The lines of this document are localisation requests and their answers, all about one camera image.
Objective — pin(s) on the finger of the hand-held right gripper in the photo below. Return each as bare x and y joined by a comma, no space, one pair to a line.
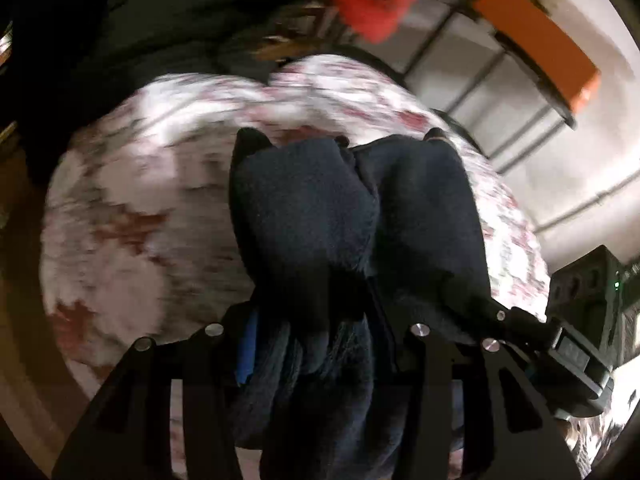
480,302

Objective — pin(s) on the floral bed sheet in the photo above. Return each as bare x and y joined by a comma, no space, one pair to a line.
150,185

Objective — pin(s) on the dark cloth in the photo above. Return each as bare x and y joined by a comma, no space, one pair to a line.
125,20

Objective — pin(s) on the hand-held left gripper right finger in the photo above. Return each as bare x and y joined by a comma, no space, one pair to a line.
425,360

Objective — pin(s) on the navy jacket with gold trim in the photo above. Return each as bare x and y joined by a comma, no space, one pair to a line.
310,220

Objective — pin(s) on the orange flat box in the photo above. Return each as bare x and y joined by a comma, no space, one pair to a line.
540,40

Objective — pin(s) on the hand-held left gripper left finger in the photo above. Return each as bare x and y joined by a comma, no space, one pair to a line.
247,350

